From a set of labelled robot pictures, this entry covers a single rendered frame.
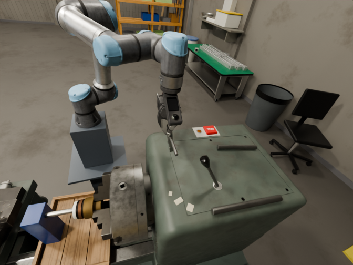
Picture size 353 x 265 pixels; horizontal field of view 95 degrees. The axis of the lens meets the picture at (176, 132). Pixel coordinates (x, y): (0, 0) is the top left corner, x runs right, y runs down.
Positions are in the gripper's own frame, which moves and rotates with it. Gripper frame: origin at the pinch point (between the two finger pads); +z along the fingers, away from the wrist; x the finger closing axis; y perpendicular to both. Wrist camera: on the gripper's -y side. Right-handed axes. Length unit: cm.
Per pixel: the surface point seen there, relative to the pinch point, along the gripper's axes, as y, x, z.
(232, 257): -37, -42, 82
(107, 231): -23.7, 25.8, 24.2
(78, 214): -14.3, 37.2, 25.9
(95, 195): -9.5, 30.7, 22.7
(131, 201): -19.1, 16.6, 14.1
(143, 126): 167, -7, 136
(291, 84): 156, -264, 58
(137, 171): -7.7, 13.2, 12.8
